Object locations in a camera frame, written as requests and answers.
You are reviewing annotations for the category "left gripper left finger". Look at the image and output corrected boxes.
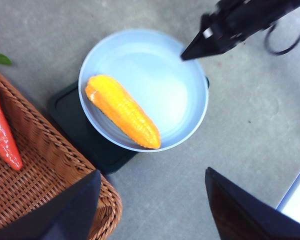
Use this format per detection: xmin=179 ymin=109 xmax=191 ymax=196
xmin=0 ymin=169 xmax=102 ymax=240

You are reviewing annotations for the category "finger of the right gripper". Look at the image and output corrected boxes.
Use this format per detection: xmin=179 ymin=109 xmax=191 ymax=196
xmin=180 ymin=24 xmax=226 ymax=61

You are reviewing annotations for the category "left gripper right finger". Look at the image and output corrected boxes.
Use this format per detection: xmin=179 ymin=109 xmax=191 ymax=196
xmin=204 ymin=166 xmax=300 ymax=240

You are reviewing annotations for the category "blue round plate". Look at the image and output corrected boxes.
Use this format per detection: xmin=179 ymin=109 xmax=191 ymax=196
xmin=77 ymin=28 xmax=210 ymax=153

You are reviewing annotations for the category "yellow corn cob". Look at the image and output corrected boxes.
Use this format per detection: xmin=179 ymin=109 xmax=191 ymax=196
xmin=84 ymin=74 xmax=162 ymax=150

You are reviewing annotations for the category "brown woven wicker basket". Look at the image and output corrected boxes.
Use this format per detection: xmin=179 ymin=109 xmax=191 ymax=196
xmin=0 ymin=68 xmax=123 ymax=240

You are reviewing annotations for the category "black rectangular tray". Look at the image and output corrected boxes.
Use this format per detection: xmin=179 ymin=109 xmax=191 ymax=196
xmin=47 ymin=76 xmax=211 ymax=175

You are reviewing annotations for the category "orange carrot with green leaves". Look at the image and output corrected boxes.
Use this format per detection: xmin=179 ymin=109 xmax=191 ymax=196
xmin=0 ymin=43 xmax=24 ymax=172

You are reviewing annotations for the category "black cable loop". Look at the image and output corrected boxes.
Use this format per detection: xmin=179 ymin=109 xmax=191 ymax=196
xmin=264 ymin=14 xmax=300 ymax=56

